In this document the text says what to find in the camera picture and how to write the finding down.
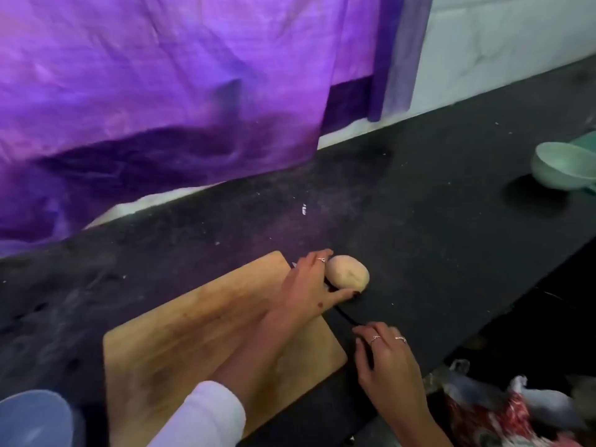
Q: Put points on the purple cloth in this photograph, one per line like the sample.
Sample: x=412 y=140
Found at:
x=168 y=79

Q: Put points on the person's left forearm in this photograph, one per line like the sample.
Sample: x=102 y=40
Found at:
x=251 y=363

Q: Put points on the wooden cutting board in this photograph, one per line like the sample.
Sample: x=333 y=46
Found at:
x=177 y=349

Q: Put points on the green plate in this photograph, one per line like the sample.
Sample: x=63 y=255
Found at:
x=588 y=140

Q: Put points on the red and white plastic bag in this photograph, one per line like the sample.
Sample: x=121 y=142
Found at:
x=521 y=414

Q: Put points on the person's right hand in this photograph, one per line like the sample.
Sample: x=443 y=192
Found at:
x=391 y=372

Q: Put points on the green bowl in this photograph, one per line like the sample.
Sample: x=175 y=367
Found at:
x=559 y=167

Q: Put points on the tan potato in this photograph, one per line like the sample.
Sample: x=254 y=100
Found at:
x=349 y=272

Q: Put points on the person's left hand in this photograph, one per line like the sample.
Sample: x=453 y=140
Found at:
x=305 y=291

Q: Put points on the blue bowl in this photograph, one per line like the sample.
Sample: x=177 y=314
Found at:
x=33 y=421

